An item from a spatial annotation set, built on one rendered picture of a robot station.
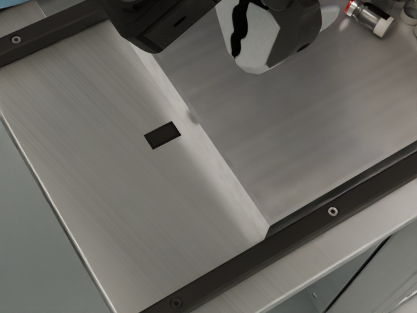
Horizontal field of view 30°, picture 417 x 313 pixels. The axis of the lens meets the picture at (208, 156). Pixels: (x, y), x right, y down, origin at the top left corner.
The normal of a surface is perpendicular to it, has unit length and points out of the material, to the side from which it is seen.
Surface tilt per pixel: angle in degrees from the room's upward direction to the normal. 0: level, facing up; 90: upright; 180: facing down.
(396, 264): 90
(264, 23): 90
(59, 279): 0
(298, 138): 0
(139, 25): 30
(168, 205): 0
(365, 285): 90
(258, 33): 90
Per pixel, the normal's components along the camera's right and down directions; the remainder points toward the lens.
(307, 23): 0.53, 0.67
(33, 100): 0.07, -0.43
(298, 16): -0.84, 0.45
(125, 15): -0.37, -0.17
